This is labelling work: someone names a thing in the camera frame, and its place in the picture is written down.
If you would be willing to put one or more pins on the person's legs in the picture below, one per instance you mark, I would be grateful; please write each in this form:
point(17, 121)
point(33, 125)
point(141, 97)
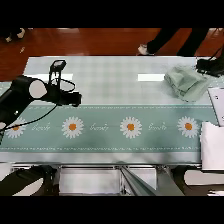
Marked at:
point(173, 40)

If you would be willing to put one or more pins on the pale green T-shirt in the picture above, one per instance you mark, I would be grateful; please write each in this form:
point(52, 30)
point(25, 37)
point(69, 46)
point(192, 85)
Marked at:
point(186, 83)

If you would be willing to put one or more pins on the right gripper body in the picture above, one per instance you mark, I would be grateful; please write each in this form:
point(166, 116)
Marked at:
point(211, 67)

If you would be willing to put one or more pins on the silver frame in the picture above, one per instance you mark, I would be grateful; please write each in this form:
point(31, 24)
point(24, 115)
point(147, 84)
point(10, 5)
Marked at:
point(141, 186)

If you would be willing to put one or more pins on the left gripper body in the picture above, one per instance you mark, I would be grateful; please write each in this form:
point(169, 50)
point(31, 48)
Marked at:
point(68, 99)

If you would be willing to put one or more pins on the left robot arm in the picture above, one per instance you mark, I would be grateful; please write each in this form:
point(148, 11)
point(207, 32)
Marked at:
point(20, 95)

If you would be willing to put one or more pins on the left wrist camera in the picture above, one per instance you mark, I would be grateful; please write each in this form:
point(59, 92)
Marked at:
point(58, 65)

